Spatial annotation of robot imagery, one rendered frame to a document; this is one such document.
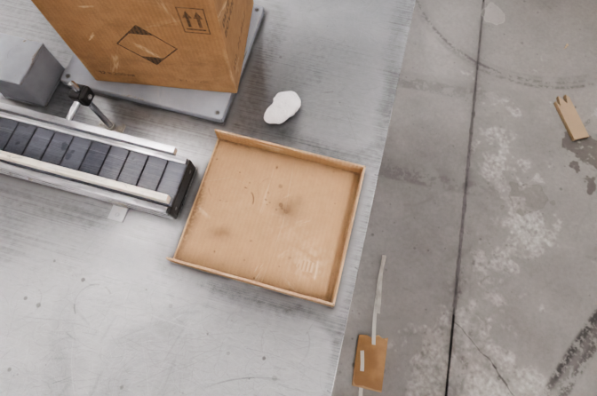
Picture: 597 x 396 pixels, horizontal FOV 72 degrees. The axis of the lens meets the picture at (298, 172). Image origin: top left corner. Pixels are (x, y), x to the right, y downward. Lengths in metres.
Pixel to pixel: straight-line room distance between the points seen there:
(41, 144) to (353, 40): 0.67
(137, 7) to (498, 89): 1.67
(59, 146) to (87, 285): 0.26
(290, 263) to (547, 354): 1.24
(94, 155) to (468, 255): 1.36
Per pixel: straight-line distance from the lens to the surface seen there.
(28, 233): 0.93
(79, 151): 0.88
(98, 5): 0.76
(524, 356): 1.78
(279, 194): 0.79
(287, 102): 0.84
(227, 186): 0.81
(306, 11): 1.02
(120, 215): 0.85
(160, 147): 0.73
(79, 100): 0.82
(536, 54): 2.27
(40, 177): 0.89
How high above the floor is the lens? 1.59
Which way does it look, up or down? 69 degrees down
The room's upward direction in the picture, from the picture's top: straight up
